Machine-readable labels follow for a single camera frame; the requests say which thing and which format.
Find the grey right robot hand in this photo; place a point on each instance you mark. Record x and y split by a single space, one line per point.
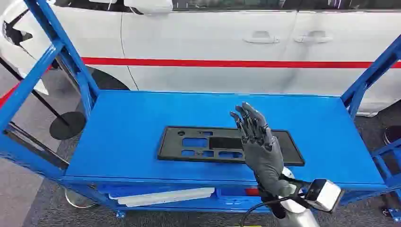
264 159

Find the black plastic panel with cutouts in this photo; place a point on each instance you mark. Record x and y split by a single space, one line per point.
175 145

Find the red label on cart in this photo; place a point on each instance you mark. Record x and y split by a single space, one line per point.
252 192

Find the long white trim strip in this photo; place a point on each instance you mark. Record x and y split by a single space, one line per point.
163 197

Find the round black floor base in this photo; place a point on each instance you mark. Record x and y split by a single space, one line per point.
393 134

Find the white car with red stripe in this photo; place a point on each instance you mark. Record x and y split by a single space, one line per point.
203 37

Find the large blue metal cart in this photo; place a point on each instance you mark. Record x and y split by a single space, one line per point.
125 141

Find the round silver floor base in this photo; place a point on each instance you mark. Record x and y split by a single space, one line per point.
76 200

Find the black stanchion with round base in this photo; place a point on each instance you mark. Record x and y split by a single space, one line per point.
67 125

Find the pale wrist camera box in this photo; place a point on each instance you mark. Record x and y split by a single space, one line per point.
325 195

